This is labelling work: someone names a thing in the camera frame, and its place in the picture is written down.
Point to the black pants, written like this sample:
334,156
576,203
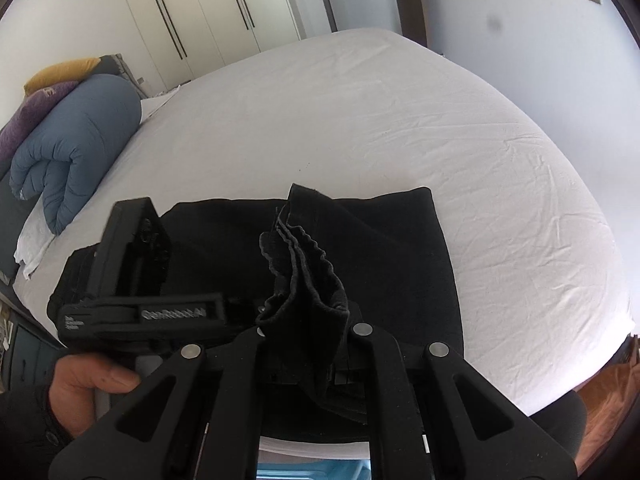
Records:
390,270

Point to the yellow pillow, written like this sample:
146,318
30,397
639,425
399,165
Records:
57,74

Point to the dark brown door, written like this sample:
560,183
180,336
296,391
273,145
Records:
410,5

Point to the orange cloth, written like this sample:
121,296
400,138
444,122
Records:
612,390

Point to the purple pillow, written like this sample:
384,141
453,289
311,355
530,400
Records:
27,115

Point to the white folded cloth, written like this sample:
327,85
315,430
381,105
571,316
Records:
32,242

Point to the bed with white sheet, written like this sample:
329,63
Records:
375,125

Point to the grey pillow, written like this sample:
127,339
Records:
116,67

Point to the person's left hand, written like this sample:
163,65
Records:
75,390

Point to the blue plastic stool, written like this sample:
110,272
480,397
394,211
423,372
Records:
310,472

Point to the white wardrobe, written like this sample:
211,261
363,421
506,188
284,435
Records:
210,15

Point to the rolled blue duvet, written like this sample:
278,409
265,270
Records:
75,145

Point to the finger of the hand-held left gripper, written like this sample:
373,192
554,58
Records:
245,312

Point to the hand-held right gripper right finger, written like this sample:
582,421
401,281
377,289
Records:
385,385

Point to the dark bedside drawer cabinet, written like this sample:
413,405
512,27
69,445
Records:
25,350

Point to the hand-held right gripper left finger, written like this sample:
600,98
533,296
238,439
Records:
235,385

